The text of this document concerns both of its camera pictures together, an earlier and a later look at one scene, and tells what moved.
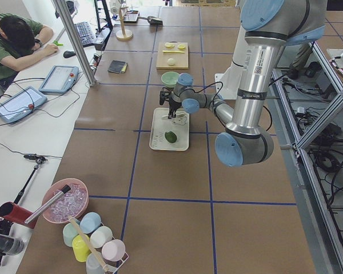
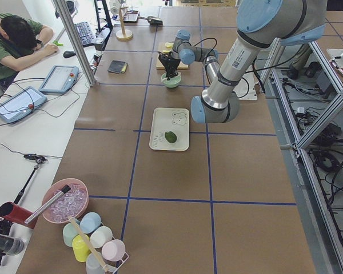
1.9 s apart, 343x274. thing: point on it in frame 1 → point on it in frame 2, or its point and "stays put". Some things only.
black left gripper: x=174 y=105 → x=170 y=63
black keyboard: x=84 y=33 stays put
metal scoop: x=153 y=21 stays put
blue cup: x=90 y=222 stays put
